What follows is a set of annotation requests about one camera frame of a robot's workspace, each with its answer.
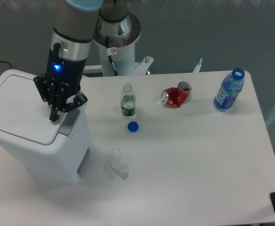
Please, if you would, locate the blue bottle cap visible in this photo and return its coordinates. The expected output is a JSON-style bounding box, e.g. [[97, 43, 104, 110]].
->
[[127, 121, 139, 132]]

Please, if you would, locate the white trash can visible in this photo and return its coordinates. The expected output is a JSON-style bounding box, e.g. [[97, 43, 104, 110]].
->
[[0, 69, 93, 183]]

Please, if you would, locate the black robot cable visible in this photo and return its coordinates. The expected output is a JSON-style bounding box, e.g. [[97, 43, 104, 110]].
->
[[105, 36, 119, 76]]

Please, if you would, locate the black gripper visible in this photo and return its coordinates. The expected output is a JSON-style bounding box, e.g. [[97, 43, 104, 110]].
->
[[33, 49, 88, 122]]

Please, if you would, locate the blue plastic bottle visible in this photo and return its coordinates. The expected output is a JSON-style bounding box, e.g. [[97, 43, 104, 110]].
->
[[213, 67, 245, 112]]

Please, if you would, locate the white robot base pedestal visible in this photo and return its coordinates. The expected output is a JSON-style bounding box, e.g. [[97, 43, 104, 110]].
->
[[83, 11, 154, 77]]

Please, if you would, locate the clear green label bottle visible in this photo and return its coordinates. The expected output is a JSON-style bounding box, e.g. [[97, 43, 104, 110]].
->
[[120, 83, 136, 116]]

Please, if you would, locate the crushed red soda can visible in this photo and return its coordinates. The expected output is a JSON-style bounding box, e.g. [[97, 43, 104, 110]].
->
[[160, 81, 192, 108]]

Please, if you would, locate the white bottle cap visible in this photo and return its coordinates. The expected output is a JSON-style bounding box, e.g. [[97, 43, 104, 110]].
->
[[112, 107, 120, 115]]

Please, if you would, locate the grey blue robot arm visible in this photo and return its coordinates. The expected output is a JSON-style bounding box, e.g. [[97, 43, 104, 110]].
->
[[34, 0, 141, 121]]

